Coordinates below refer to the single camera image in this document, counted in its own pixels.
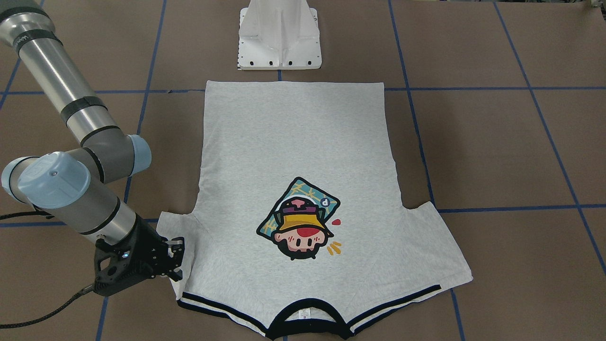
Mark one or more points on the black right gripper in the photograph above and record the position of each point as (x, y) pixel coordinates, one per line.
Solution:
(143, 245)

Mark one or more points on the grey cartoon print t-shirt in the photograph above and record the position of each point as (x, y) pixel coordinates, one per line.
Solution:
(299, 225)

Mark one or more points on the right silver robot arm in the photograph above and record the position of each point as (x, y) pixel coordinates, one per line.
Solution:
(72, 183)

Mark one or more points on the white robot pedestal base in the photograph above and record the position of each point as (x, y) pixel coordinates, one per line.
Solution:
(279, 35)

